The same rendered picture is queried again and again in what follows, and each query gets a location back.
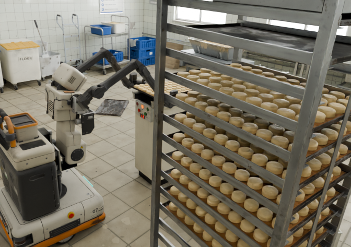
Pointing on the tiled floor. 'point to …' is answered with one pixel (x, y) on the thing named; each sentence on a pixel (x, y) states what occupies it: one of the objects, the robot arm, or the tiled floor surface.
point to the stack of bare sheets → (112, 107)
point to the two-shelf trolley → (111, 43)
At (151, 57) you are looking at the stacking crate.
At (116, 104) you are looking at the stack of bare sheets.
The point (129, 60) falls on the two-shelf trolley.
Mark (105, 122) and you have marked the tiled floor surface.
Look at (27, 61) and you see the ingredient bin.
